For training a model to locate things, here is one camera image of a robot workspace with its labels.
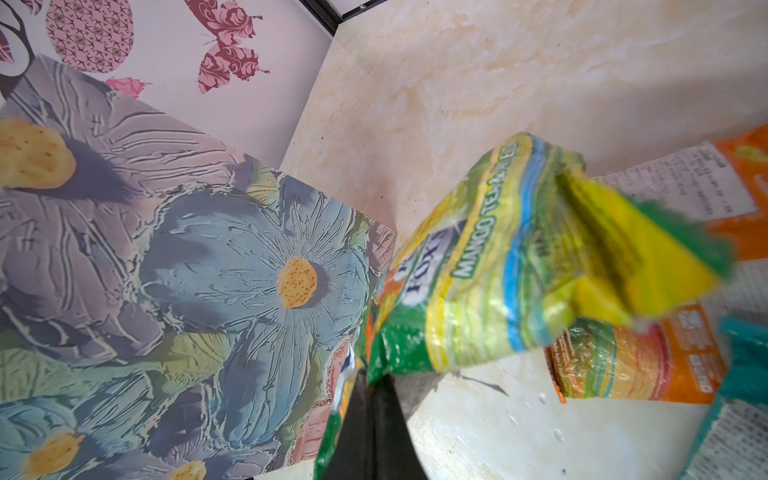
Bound floral paper bag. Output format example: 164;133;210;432
1;57;396;479

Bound orange snack bag with label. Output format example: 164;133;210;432
545;126;767;404

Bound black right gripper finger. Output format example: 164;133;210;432
320;371;427;479

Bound teal snack bag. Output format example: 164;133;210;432
680;317;767;479

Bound green Fox's mango tea bag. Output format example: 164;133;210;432
313;131;736;480

